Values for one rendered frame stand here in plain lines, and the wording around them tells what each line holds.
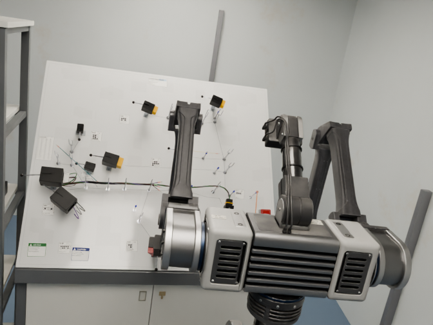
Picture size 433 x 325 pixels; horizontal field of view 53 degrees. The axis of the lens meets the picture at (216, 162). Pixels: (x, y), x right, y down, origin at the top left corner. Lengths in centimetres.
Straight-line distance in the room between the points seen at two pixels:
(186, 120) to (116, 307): 112
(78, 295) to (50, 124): 80
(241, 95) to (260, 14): 168
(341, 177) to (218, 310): 112
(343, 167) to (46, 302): 142
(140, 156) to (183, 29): 199
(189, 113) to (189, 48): 263
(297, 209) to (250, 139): 138
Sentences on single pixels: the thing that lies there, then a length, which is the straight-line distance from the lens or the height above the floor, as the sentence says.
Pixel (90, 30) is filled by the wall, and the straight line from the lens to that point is 402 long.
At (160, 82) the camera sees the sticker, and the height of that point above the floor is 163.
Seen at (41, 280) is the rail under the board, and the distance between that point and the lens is 205.
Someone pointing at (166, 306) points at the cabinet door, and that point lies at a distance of 219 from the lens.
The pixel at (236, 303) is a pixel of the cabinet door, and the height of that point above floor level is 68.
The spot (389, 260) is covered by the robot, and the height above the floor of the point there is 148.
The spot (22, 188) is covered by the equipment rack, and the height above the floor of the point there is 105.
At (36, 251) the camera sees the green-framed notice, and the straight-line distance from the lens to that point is 205.
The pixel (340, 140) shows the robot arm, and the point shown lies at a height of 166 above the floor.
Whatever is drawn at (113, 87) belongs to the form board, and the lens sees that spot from 232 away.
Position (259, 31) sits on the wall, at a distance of 403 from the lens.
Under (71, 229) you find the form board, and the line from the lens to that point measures 205.
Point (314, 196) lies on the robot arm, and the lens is 160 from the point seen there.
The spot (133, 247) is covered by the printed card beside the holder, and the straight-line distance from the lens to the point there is 204.
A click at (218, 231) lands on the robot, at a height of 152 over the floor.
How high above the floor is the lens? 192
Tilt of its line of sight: 16 degrees down
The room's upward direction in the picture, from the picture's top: 9 degrees clockwise
